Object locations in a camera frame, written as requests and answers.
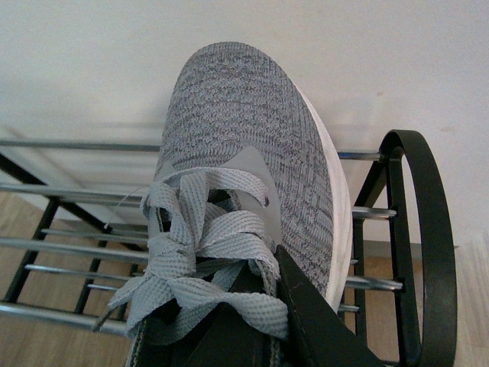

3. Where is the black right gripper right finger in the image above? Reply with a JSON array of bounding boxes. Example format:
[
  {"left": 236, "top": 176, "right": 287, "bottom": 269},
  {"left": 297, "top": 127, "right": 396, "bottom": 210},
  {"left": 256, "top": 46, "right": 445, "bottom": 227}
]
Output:
[{"left": 276, "top": 245, "right": 371, "bottom": 366}]

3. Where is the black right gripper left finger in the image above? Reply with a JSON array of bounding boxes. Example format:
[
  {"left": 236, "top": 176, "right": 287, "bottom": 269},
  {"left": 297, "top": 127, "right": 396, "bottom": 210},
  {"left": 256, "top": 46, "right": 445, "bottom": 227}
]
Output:
[{"left": 183, "top": 263, "right": 306, "bottom": 367}]

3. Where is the grey sneaker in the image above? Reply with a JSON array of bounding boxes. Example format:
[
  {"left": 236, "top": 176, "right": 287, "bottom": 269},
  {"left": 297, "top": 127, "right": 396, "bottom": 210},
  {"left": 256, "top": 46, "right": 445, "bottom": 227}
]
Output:
[{"left": 107, "top": 41, "right": 352, "bottom": 366}]

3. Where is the black metal shoe rack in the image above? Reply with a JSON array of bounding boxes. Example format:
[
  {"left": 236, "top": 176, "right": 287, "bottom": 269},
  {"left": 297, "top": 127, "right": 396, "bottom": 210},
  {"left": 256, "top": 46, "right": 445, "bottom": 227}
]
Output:
[{"left": 1, "top": 130, "right": 458, "bottom": 366}]

